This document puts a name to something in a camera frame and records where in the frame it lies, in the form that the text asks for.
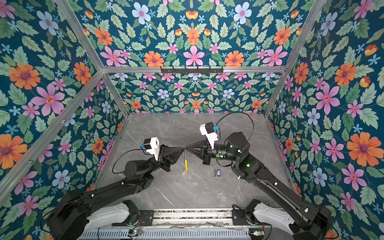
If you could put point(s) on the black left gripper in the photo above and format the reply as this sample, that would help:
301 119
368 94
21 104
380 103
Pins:
168 155

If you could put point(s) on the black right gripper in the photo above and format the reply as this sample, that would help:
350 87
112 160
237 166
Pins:
207 153

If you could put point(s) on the large black yellow keyring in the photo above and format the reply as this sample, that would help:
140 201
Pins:
186 162

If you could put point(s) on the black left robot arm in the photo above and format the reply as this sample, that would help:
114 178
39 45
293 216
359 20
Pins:
78 212

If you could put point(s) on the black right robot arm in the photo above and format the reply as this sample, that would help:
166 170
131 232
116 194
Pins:
296 216

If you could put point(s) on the white ventilation grille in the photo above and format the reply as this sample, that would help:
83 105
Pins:
166 234

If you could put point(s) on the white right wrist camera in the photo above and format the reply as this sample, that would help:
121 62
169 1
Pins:
210 131

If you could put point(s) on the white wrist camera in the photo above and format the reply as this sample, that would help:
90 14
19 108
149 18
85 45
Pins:
152 146
210 131

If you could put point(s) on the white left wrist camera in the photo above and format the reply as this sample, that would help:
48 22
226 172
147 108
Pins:
152 146

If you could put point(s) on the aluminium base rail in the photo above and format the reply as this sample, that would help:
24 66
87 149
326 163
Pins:
219 218

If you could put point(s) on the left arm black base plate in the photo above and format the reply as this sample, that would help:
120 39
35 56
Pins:
141 218

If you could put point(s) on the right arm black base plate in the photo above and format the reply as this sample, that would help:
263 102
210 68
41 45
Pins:
244 216

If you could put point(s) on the black wall hook rack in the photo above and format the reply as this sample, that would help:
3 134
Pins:
190 70

